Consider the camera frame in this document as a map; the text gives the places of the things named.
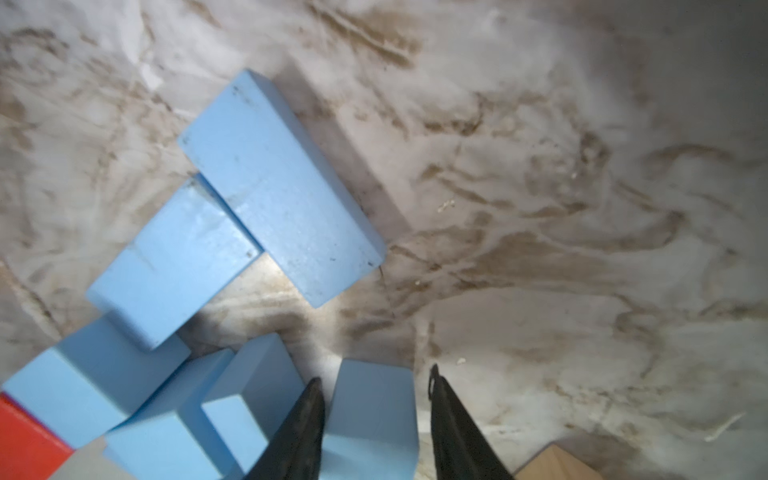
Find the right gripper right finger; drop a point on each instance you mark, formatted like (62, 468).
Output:
(460, 449)

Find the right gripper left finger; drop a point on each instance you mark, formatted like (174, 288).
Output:
(295, 451)

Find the wood block cluster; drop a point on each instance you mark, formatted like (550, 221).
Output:
(555, 463)

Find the blue block beside red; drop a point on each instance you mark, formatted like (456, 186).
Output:
(170, 436)

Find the blue block upper left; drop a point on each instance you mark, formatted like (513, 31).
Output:
(191, 249)

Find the blue cube left cluster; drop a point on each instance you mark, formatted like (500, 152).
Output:
(92, 380)

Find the red upright block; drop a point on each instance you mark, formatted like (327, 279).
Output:
(29, 451)

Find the blue block top cluster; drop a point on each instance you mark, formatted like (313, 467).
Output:
(258, 157)

